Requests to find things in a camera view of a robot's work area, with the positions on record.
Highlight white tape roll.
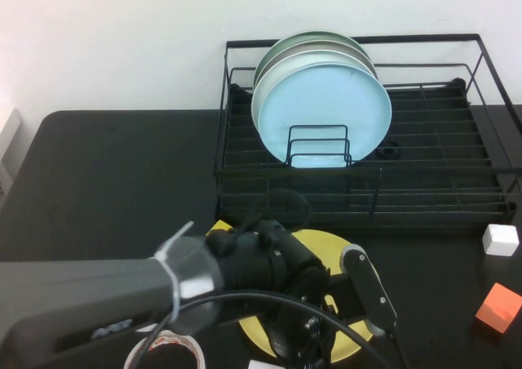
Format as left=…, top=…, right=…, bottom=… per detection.
left=123, top=329, right=206, bottom=369

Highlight light blue plate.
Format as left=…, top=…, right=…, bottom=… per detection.
left=257, top=61, right=394, bottom=171

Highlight black round drain plug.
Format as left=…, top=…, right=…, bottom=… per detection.
left=376, top=140, right=403, bottom=161

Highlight yellow foam cube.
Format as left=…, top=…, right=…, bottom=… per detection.
left=205, top=219, right=232, bottom=238

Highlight black wrist camera silver ends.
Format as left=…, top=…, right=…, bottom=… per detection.
left=339, top=243, right=398, bottom=338

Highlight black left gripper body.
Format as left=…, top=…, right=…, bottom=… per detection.
left=260, top=274, right=368, bottom=366

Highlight white power adapter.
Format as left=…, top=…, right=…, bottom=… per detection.
left=247, top=358, right=283, bottom=369

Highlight orange foam cube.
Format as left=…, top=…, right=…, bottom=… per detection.
left=475, top=282, right=522, bottom=334

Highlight dark green plate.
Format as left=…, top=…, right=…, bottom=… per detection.
left=252, top=30, right=370, bottom=87

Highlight yellow plate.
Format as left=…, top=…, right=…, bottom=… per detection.
left=238, top=229, right=383, bottom=364

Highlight pale mint plate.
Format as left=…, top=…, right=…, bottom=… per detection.
left=250, top=49, right=378, bottom=141

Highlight white zip tie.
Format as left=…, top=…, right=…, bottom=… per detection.
left=153, top=220, right=195, bottom=326

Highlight black looped gripper cable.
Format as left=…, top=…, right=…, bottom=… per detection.
left=205, top=188, right=312, bottom=256

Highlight white foam cube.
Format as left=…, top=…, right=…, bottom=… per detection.
left=481, top=223, right=520, bottom=258

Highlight black camera cable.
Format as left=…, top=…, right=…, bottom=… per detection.
left=139, top=288, right=411, bottom=369

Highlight grey beige plate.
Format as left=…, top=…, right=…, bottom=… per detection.
left=252, top=40, right=378, bottom=88

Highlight black wire dish rack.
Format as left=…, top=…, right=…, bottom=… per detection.
left=213, top=33, right=522, bottom=235

